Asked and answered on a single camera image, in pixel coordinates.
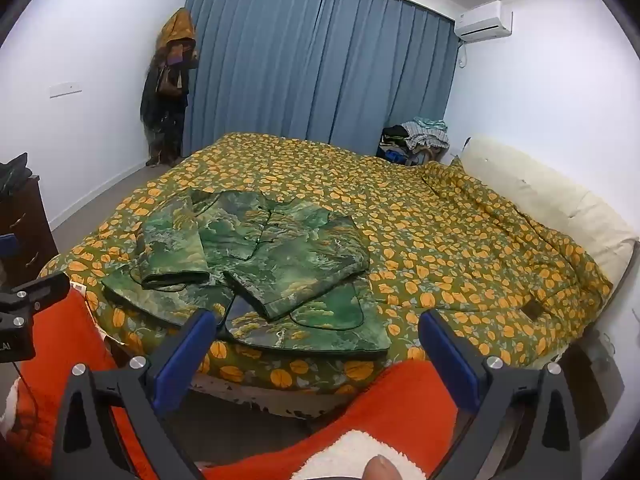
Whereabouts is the thin black cable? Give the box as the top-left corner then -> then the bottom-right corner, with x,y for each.
15,359 -> 57,441

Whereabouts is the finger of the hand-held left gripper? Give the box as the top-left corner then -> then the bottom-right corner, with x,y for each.
10,272 -> 71,312

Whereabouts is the dark wooden dresser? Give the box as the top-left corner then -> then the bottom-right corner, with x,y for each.
0,175 -> 60,283

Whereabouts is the blue pleated curtain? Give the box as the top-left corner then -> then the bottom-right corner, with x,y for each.
181,0 -> 461,161

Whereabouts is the person's right hand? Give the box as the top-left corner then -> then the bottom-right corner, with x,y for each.
364,455 -> 397,480

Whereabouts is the orange fleece garment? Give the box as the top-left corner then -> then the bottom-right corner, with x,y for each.
0,285 -> 461,480

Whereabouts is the dark hanging coat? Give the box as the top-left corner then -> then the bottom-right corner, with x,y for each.
140,57 -> 191,168

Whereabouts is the mustard hooded hanging jacket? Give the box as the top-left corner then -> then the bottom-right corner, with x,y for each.
159,7 -> 197,63

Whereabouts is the green orange leaf print blanket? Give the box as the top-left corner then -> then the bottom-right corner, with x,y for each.
37,131 -> 615,395

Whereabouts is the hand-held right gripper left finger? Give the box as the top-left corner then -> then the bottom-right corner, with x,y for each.
51,309 -> 218,480

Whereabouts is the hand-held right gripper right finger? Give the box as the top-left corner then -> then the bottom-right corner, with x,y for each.
417,309 -> 583,480

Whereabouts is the white wall air conditioner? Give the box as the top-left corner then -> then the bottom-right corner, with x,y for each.
454,0 -> 515,40

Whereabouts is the brown hanging handbag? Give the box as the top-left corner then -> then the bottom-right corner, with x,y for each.
156,64 -> 189,97

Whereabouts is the cream upholstered bed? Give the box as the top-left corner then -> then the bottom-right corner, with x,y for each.
105,135 -> 640,421

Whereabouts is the green landscape print jacket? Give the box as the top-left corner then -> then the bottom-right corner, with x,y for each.
101,189 -> 393,357

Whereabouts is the dark bedside cabinet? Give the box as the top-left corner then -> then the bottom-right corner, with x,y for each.
560,327 -> 626,441

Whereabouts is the pile of assorted clothes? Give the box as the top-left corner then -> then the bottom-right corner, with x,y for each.
377,117 -> 451,166

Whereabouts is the dark cloth on dresser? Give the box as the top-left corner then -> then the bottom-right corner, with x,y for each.
0,152 -> 29,196

